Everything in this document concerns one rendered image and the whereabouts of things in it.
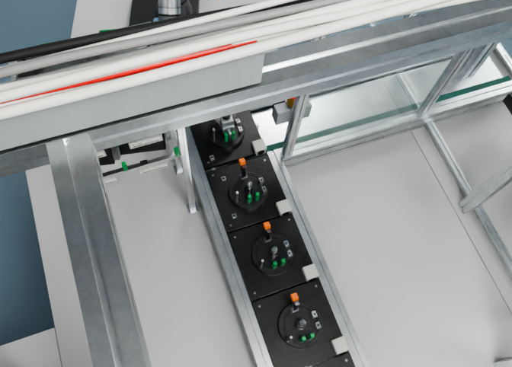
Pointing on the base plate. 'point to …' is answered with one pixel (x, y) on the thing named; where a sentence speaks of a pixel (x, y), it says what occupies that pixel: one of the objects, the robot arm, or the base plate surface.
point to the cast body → (227, 124)
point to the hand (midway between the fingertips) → (226, 119)
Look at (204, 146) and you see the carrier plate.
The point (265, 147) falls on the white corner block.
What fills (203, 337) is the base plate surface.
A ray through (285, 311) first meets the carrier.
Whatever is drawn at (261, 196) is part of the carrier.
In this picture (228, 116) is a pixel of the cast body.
